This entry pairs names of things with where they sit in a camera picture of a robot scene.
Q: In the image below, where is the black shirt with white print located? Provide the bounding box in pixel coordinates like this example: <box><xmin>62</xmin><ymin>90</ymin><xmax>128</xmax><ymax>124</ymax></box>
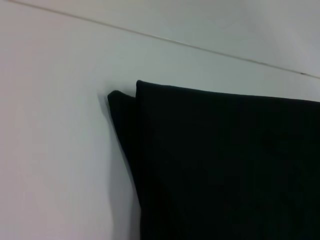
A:
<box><xmin>107</xmin><ymin>79</ymin><xmax>320</xmax><ymax>240</ymax></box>

